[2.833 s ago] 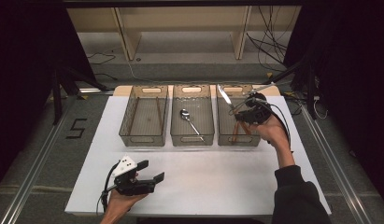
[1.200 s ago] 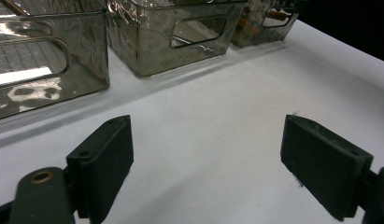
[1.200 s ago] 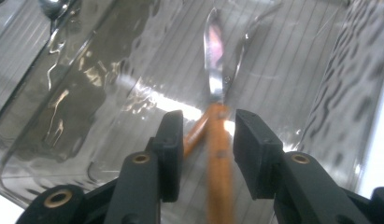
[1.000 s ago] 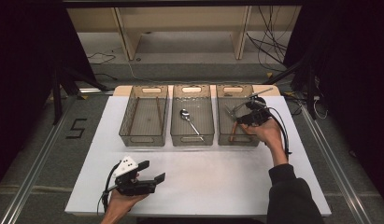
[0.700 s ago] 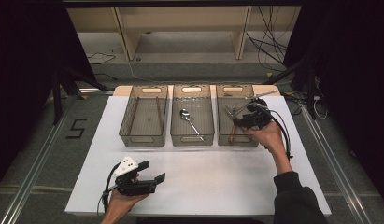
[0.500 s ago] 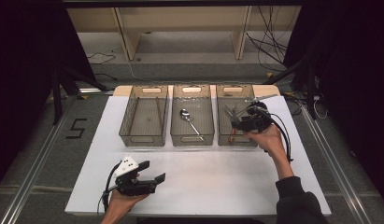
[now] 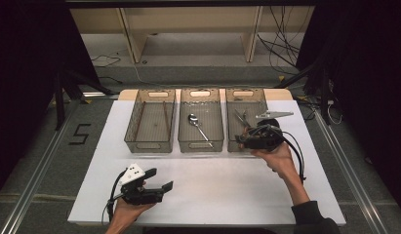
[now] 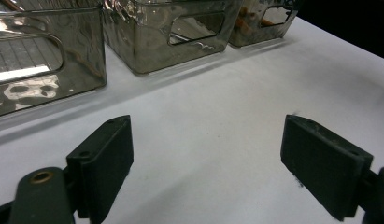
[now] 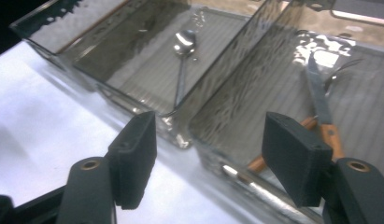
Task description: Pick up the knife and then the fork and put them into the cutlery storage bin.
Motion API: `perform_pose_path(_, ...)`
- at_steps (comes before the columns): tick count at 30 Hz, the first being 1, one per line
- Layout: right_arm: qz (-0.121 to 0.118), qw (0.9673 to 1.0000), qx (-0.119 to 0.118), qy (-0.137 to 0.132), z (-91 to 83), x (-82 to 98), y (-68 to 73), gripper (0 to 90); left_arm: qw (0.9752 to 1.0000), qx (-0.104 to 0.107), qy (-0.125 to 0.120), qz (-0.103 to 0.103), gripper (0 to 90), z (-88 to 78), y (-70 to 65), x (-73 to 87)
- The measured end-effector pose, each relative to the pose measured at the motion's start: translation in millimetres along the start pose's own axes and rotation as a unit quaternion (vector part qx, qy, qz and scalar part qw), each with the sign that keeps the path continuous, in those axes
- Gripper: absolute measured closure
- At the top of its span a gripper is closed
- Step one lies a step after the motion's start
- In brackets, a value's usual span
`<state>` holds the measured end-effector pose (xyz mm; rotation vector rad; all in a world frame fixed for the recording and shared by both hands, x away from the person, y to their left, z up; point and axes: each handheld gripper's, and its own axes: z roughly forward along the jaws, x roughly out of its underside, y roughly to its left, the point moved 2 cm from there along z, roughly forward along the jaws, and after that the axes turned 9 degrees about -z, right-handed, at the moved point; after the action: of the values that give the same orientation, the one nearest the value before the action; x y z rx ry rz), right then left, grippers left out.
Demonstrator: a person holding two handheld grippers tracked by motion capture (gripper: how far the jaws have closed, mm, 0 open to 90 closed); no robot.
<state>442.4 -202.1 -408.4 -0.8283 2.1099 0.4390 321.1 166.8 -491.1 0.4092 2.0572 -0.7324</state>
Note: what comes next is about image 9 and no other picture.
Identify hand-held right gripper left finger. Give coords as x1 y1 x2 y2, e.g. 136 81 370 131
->
106 111 158 210

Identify wooden-handled steel knife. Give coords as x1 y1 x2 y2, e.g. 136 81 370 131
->
305 51 347 162

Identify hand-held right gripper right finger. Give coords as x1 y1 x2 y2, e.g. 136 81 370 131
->
262 111 334 208

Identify smoky transparent plastic bin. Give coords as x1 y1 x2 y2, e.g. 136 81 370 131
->
60 0 272 151
187 0 384 224
9 0 133 92

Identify wooden-handled steel fork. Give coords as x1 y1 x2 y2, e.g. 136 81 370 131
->
247 57 365 174

